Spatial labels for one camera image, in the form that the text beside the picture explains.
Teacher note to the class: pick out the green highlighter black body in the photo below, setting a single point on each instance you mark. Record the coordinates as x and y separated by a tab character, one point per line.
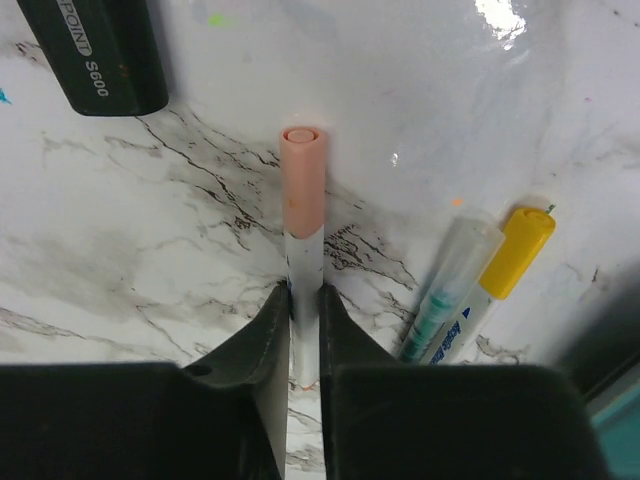
103	54

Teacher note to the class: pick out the teal acrylic marker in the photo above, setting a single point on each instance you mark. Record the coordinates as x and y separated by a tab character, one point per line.
468	248

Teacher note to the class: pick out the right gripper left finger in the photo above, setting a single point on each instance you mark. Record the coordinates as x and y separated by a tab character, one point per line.
223	416

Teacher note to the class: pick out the dark framed teal tray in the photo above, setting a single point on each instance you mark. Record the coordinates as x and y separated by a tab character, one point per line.
603	362

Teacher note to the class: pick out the yellow capped marker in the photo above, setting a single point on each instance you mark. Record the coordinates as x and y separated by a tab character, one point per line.
526	232

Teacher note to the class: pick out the pink capped white pen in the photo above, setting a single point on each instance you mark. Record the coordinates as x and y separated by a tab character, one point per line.
304	155

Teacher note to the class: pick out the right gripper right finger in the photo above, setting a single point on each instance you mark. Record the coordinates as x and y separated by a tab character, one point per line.
383	419

